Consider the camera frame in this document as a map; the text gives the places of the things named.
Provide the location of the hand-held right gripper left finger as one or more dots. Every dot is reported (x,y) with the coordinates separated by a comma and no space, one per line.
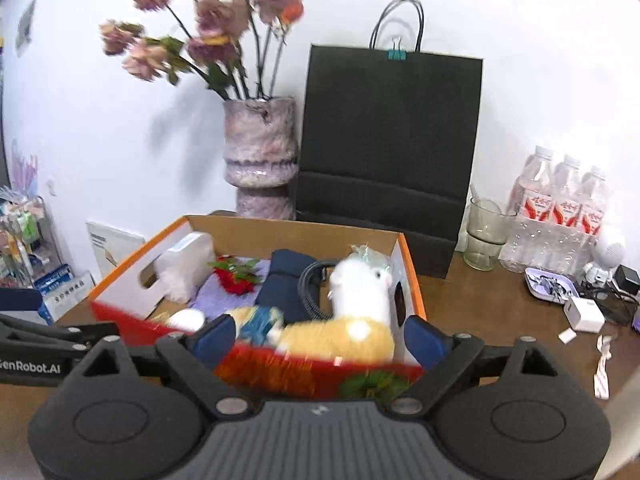
(215,340)

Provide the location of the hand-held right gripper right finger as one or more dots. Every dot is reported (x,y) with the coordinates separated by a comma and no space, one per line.
(425,341)

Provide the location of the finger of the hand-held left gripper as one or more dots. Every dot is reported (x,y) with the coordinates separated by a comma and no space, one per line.
(75,332)
(20,300)

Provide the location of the purple fabric pouch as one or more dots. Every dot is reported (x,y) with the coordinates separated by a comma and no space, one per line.
(220,305)

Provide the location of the red cardboard box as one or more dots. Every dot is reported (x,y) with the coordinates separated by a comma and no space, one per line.
(280,380)

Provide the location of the white translucent plastic box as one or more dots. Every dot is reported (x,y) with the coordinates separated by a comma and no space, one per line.
(182,265)

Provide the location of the navy zipper pouch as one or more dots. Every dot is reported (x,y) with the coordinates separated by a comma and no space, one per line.
(285,280)

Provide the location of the yellow plush toy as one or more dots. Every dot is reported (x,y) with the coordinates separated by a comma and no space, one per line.
(325,342)

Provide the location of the iridescent plastic wrap bundle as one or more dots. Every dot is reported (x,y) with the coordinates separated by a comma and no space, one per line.
(372,254)

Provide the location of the wooden desktop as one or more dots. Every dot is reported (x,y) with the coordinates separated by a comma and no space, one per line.
(505,315)

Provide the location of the white round object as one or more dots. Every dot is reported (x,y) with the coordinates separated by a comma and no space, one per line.
(187,321)

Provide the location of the blue white carton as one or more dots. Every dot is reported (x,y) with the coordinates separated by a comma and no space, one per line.
(57,287)

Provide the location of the metal storage rack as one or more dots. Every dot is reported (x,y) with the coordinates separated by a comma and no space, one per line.
(25,245)

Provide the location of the red artificial rose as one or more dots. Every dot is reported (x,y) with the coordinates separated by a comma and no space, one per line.
(235,277)

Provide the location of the white printed box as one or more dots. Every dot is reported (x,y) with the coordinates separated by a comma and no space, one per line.
(112,247)

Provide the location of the clear plastic hangers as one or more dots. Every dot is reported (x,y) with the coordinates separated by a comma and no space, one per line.
(25,167)

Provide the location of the small patterned tray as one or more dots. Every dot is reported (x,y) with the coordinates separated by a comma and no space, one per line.
(547,285)

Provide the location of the small white chip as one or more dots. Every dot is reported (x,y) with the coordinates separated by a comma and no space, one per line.
(567,336)

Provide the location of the dark board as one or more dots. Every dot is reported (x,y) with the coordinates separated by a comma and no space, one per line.
(3,145)

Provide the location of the white charger cube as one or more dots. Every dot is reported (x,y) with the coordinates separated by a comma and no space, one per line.
(585,316)

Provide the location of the clear red label water bottle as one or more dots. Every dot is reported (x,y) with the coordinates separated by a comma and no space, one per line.
(564,215)
(592,215)
(530,210)

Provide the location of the white pink paper strip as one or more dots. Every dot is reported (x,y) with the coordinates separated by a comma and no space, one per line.
(601,375)

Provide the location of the black paper bag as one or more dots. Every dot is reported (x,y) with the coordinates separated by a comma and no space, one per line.
(390,150)

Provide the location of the purple textured vase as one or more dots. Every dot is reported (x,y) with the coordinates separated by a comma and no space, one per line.
(260,150)

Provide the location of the white robot toy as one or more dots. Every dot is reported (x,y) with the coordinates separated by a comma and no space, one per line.
(607,255)

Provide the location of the black power adapter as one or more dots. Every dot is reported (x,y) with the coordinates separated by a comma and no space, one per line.
(627,280)

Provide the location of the teal binder clip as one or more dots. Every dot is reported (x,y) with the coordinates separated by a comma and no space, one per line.
(397,51)

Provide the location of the dried pink flowers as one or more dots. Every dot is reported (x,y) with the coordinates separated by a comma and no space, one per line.
(215,25)

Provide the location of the white wall outlet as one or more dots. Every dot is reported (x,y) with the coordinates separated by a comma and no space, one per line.
(51,186)

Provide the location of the wall poster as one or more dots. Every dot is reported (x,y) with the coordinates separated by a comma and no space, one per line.
(26,25)

